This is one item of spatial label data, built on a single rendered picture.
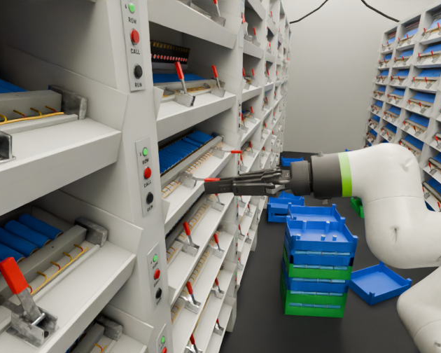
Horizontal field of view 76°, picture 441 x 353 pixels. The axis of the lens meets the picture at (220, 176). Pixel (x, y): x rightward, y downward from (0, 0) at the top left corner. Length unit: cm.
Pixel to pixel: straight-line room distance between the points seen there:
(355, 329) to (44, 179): 160
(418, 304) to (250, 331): 85
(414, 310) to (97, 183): 86
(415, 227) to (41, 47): 61
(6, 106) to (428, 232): 60
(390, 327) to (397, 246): 128
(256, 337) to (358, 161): 116
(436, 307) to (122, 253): 81
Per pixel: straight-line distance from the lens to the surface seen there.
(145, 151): 44
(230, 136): 107
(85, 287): 43
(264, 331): 161
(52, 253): 43
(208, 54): 108
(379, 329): 178
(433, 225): 59
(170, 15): 57
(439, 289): 99
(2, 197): 30
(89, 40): 42
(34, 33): 47
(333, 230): 166
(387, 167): 59
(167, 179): 64
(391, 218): 57
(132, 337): 60
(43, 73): 46
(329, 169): 59
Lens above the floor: 119
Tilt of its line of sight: 20 degrees down
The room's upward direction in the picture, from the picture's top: straight up
